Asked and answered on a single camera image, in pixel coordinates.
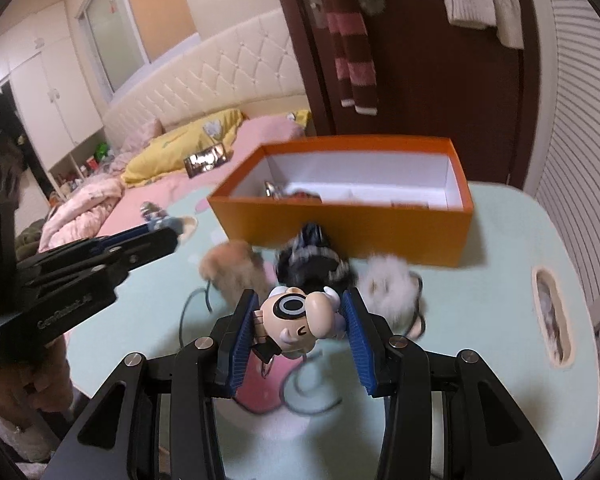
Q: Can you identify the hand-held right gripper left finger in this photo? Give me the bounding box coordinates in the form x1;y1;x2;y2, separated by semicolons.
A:
42;289;261;480

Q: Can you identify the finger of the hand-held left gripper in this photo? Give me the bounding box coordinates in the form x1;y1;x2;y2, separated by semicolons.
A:
96;229;180;281
92;225;156;251

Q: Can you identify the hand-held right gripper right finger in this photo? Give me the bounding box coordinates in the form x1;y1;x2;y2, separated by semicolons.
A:
341;287;566;480

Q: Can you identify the bald cartoon toy figure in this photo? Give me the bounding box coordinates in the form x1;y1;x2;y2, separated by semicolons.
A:
250;285;342;366

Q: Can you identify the orange cardboard box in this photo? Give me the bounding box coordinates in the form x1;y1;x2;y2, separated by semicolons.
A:
207;135;476;267

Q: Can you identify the person's left forearm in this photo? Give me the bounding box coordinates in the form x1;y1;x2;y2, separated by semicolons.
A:
0;410;56;466

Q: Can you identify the white shelf with small items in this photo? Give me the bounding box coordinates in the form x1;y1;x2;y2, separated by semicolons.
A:
47;130;111;201

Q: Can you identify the person's left hand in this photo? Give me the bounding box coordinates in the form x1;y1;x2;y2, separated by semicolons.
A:
0;345;73;426

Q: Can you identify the pale cream fur pompom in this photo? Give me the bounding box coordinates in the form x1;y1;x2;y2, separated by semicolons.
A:
357;255;426;336

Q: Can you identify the olive green cloth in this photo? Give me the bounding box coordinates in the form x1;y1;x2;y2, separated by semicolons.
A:
15;220;51;261

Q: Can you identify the tan brown fur pompom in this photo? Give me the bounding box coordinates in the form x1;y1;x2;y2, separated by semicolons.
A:
199;240;271;306

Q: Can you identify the black furry plush charm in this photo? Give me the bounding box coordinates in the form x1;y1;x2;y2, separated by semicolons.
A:
275;222;353;293

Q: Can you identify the large yellow pillow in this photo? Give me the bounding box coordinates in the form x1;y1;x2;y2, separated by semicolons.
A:
121;108;246;188

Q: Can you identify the shiny brown packet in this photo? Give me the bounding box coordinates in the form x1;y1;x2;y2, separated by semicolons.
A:
183;142;228;178

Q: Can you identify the red hair clip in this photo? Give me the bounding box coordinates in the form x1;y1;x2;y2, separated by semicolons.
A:
280;189;326;203

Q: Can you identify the white cabinet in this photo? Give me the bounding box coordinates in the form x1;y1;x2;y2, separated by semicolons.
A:
0;0;106;171

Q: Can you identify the cream tufted headboard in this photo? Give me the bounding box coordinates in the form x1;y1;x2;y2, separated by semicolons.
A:
102;9;306;133

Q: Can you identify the sliding glass door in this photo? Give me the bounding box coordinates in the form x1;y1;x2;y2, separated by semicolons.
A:
77;0;201;96

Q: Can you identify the dark brown door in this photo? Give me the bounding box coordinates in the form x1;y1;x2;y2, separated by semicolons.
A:
267;0;538;191

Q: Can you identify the red pink striped scarf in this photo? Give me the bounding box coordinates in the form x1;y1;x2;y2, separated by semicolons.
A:
292;0;381;116

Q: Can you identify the white louvered shutter door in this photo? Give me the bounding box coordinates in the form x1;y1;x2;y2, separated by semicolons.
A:
520;0;600;331

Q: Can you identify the black cord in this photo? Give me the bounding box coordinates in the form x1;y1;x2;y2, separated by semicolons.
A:
177;280;216;346
260;350;343;417

